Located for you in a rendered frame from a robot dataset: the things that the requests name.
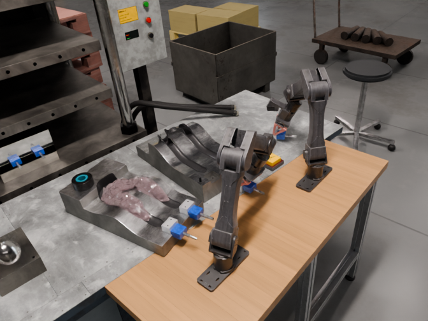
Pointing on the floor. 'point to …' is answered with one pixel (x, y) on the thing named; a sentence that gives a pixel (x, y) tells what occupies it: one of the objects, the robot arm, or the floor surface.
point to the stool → (382, 73)
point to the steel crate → (223, 61)
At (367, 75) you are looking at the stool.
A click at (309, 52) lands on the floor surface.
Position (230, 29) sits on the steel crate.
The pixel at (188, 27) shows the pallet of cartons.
